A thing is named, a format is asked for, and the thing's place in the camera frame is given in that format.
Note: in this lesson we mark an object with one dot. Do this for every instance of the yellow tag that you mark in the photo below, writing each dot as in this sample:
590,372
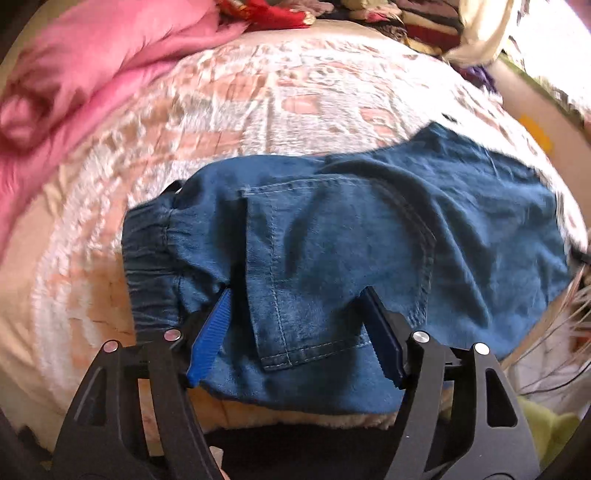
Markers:
538,131

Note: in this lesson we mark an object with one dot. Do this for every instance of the blue denim pants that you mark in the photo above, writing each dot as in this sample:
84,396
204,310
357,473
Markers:
323,240

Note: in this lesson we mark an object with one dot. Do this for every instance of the pink and white printed blanket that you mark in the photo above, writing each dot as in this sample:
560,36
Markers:
277,106

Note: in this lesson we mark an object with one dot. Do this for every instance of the pink quilt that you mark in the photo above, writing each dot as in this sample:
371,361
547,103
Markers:
92,55

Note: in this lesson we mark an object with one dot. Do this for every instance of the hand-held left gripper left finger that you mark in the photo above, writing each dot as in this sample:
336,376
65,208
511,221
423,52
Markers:
210,337

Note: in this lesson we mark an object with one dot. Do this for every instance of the yellow-green fleece garment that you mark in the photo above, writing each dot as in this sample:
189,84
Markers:
549,429

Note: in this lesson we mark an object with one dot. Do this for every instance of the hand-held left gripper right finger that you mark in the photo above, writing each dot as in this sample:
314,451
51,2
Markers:
385,341

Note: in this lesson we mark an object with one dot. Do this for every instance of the pile of mixed clothes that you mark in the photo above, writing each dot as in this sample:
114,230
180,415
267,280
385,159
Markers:
415,23

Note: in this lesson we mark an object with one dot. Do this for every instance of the cream cloth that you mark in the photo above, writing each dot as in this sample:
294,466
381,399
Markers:
480,32

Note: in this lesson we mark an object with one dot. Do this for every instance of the red patterned cloth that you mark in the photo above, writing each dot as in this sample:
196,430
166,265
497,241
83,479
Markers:
268,11

